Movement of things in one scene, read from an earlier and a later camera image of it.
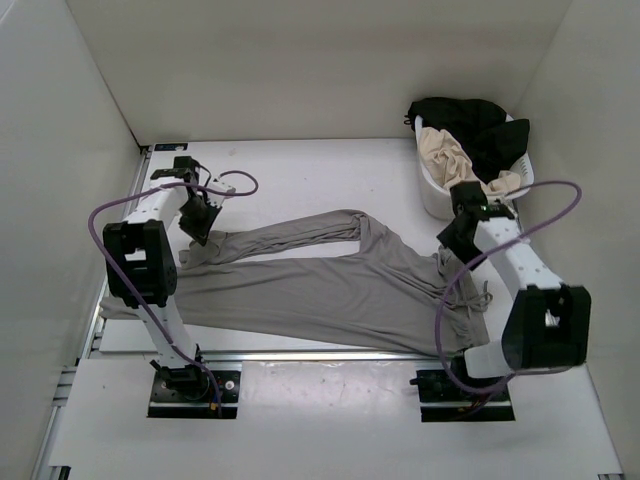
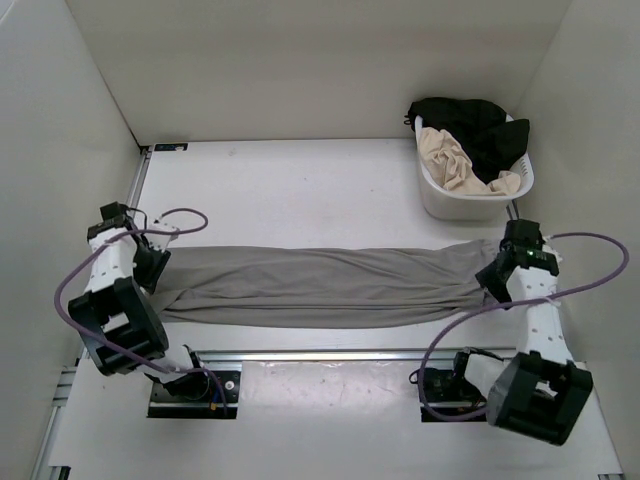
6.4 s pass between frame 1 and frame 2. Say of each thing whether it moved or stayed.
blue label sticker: stayed
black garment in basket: stayed
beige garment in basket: stayed
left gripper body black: moved
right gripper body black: moved
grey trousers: moved
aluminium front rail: stayed
